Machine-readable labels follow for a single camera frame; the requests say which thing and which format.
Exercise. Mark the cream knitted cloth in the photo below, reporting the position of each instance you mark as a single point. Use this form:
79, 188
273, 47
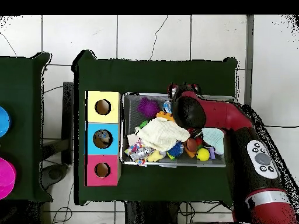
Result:
161, 135

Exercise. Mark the crushed clear plastic cup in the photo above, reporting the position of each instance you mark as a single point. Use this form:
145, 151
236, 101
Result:
102, 134

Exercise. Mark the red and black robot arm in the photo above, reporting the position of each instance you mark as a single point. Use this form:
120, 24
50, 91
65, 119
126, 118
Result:
222, 114

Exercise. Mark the wooden box with three holes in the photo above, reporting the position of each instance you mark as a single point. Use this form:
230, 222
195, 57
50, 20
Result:
91, 149

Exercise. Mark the crumpled clear plastic wrapper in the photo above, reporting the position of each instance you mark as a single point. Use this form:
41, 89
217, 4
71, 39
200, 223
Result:
167, 106

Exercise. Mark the dark green table cloth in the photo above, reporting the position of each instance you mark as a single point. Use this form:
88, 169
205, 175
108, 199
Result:
23, 81
151, 77

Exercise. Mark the purple spiky toy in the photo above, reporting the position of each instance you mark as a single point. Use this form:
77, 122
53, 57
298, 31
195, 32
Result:
147, 106

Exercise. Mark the brown toy football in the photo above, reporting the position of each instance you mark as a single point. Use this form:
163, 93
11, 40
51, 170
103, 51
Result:
192, 144

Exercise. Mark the blue spiky ball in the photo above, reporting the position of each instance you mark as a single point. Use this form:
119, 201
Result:
175, 149

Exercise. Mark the light blue knitted cloth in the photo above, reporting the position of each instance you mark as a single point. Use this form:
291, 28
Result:
213, 138

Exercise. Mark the yellow plush toy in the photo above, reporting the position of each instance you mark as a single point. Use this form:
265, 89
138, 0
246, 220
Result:
155, 155

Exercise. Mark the colourful dotted cloth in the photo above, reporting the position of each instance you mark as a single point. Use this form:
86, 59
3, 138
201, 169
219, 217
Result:
132, 147

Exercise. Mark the yellow foam ball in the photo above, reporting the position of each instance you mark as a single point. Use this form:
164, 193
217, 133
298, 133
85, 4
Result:
203, 154

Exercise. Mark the blue round container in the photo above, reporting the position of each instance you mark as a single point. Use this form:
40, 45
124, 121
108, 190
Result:
4, 121

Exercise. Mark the magenta round container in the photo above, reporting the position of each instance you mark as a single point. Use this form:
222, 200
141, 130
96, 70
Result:
6, 177

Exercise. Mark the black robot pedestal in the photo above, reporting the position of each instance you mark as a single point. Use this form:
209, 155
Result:
151, 214

